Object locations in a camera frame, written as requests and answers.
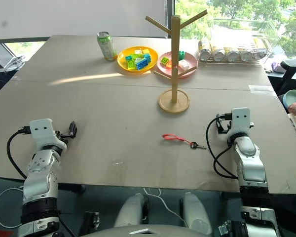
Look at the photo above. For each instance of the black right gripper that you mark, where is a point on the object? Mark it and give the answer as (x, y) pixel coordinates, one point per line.
(227, 126)

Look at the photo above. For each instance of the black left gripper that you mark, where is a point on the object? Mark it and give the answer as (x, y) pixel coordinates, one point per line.
(62, 138)

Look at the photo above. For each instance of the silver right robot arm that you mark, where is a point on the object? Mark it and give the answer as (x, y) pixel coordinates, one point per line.
(250, 163)

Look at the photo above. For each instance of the clear tape strip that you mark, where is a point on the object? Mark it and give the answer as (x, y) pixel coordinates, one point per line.
(261, 88)

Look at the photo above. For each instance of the wooden tree hanger stand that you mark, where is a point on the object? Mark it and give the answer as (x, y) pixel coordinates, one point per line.
(174, 74)

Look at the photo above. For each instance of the silver-topped yellow drink can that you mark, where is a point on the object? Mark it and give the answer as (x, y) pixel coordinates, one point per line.
(232, 56)
(259, 54)
(246, 55)
(218, 55)
(205, 54)

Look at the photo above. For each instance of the pink plate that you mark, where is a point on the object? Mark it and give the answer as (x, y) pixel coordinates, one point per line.
(190, 61)

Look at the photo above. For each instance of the teal bowl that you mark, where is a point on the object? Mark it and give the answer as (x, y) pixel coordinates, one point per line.
(292, 96)

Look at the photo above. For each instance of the orange toy brick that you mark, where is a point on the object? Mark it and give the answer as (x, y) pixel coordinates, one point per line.
(169, 65)

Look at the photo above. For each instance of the dark green toy brick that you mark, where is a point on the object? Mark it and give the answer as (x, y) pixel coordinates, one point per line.
(181, 54)

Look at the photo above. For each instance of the purple bag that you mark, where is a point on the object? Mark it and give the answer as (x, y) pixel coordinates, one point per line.
(276, 66)

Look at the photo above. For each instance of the yellow plate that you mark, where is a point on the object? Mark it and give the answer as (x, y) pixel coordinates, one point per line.
(123, 64)

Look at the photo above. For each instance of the lime green toy brick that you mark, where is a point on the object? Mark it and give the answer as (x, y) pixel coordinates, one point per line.
(165, 60)

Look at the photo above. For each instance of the black office chair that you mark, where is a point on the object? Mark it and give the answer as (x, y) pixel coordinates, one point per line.
(288, 71)

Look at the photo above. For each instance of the white device on side desk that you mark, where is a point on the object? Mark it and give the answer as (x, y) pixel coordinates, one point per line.
(13, 63)

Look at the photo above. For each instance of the white right robot leg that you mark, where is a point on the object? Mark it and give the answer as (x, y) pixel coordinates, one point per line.
(196, 212)

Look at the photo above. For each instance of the white robot leg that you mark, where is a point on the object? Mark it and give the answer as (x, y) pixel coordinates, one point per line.
(196, 212)
(132, 209)

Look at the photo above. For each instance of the green drink can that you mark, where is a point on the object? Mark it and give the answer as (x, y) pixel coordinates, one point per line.
(107, 47)

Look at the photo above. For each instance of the large blue toy brick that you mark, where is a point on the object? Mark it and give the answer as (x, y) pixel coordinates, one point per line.
(141, 64)

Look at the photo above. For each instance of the clear can dispenser rack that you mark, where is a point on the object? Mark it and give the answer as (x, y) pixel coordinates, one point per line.
(244, 32)

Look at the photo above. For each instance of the white left robot leg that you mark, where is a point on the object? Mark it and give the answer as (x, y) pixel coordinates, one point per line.
(132, 209)

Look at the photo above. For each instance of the small blue toy brick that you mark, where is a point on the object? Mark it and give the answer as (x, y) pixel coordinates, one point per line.
(148, 58)

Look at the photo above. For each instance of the yellow toy brick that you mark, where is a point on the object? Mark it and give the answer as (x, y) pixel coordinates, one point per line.
(146, 51)

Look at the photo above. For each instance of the grey robot torso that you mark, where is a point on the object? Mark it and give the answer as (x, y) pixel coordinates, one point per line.
(143, 231)

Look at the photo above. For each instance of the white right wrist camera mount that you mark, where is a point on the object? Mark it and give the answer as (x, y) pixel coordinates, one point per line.
(240, 121)

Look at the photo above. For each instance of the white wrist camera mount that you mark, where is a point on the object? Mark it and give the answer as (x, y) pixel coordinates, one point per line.
(240, 121)
(42, 129)

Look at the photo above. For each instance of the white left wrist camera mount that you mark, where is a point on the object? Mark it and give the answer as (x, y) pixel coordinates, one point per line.
(42, 129)

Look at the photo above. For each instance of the dark window frame post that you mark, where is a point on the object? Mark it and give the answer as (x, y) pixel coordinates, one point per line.
(170, 18)

